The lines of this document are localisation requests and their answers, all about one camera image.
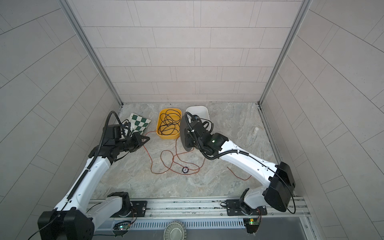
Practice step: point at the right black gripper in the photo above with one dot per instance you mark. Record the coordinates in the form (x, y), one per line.
(188, 137)

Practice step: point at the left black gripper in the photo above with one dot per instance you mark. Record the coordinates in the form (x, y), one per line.
(136, 142)

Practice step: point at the grey cable spool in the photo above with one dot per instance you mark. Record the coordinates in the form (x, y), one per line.
(186, 138)

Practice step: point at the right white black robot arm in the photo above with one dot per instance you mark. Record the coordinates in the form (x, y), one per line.
(277, 182)

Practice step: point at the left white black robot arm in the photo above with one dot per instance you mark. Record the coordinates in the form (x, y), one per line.
(71, 219)

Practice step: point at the green white checkerboard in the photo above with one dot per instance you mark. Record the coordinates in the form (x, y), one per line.
(137, 124)

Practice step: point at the white plastic tray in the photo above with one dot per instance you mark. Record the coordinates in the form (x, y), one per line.
(200, 111)

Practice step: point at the yellow plastic tray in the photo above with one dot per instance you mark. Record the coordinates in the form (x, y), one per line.
(168, 125)

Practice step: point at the centre poker chip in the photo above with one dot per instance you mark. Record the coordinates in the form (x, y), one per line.
(185, 170)

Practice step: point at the left circuit board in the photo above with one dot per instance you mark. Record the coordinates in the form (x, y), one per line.
(122, 226)

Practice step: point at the circuit board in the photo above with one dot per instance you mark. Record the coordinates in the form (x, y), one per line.
(251, 223)
(122, 226)

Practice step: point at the round grey vent disc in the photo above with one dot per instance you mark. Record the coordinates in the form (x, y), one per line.
(175, 231)

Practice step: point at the right circuit board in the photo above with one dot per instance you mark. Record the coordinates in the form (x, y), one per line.
(251, 223)

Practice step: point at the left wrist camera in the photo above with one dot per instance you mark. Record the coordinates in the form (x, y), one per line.
(113, 132)

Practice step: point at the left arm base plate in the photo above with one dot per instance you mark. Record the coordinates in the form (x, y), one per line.
(138, 209)

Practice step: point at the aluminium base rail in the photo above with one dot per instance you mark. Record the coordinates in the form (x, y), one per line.
(210, 208)

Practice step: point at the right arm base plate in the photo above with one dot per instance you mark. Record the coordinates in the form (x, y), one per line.
(233, 209)

